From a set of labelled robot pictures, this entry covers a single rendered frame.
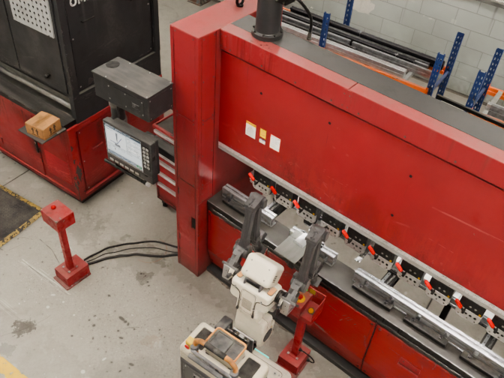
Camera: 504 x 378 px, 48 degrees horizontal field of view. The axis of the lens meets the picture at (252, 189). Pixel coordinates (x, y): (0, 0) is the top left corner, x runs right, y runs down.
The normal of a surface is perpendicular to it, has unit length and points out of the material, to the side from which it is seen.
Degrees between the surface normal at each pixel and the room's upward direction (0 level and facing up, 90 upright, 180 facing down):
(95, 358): 0
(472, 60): 90
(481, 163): 90
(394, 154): 90
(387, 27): 90
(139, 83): 1
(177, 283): 0
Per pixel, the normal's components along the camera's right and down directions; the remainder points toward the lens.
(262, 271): -0.38, -0.10
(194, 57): -0.64, 0.49
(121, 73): 0.07, -0.73
